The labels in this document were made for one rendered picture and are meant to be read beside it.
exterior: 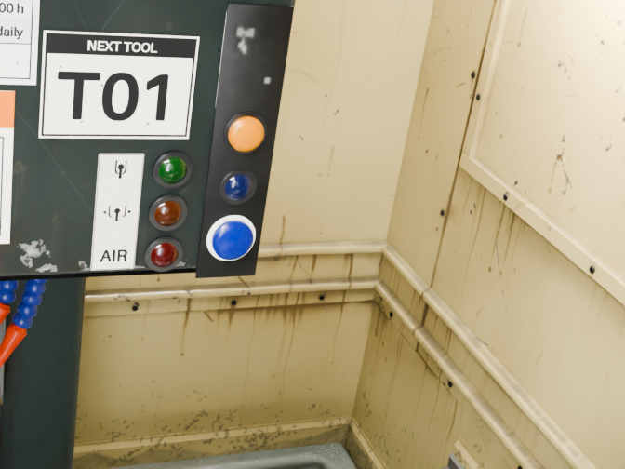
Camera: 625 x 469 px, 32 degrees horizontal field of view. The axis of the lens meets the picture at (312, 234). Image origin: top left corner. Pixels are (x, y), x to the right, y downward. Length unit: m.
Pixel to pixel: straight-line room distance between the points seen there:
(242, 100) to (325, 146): 1.26
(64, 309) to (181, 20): 0.91
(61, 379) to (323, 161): 0.66
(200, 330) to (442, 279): 0.48
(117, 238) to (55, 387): 0.90
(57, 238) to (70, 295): 0.82
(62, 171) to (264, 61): 0.15
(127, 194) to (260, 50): 0.13
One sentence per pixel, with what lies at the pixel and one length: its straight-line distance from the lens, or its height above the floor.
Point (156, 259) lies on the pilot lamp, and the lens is 0.76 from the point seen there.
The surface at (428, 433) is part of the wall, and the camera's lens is 2.04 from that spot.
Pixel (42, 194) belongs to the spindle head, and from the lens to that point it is 0.73.
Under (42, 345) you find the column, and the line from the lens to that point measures 1.60.
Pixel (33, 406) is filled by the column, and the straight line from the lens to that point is 1.65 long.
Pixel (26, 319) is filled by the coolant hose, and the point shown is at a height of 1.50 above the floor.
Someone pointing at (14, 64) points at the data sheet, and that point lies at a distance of 0.69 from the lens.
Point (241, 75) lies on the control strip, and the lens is 0.73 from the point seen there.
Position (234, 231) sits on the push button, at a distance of 0.76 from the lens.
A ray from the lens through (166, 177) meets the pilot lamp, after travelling 0.73.
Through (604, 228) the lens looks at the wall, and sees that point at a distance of 1.55.
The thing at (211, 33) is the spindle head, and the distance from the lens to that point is 0.71.
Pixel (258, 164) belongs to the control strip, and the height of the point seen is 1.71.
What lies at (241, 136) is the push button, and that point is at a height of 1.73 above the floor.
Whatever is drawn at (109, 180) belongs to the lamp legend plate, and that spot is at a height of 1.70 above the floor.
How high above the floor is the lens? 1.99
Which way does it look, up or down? 25 degrees down
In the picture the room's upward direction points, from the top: 10 degrees clockwise
